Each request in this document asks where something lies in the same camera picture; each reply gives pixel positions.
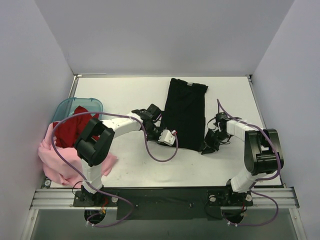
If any aluminium front rail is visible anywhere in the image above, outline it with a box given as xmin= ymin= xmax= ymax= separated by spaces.
xmin=30 ymin=187 xmax=300 ymax=210

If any teal plastic bin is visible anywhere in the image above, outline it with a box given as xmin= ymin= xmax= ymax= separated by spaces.
xmin=52 ymin=97 xmax=103 ymax=122

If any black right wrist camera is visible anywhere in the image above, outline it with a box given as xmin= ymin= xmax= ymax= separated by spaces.
xmin=207 ymin=112 xmax=230 ymax=132

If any black t shirt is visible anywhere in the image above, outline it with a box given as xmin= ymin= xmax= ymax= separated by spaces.
xmin=160 ymin=78 xmax=208 ymax=152

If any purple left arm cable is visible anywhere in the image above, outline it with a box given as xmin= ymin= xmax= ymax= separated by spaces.
xmin=49 ymin=111 xmax=180 ymax=228

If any pink t shirt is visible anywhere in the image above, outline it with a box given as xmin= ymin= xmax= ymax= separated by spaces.
xmin=37 ymin=122 xmax=118 ymax=186

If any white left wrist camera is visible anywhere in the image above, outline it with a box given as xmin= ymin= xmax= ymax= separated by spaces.
xmin=158 ymin=129 xmax=177 ymax=146

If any red t shirt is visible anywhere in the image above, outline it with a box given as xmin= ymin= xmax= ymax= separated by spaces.
xmin=54 ymin=114 xmax=99 ymax=148

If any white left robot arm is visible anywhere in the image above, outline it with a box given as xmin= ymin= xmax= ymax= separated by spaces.
xmin=74 ymin=104 xmax=162 ymax=206

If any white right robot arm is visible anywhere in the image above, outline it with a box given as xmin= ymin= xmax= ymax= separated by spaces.
xmin=199 ymin=114 xmax=284 ymax=205

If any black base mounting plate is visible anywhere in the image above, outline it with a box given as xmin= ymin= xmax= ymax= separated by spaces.
xmin=73 ymin=186 xmax=253 ymax=220

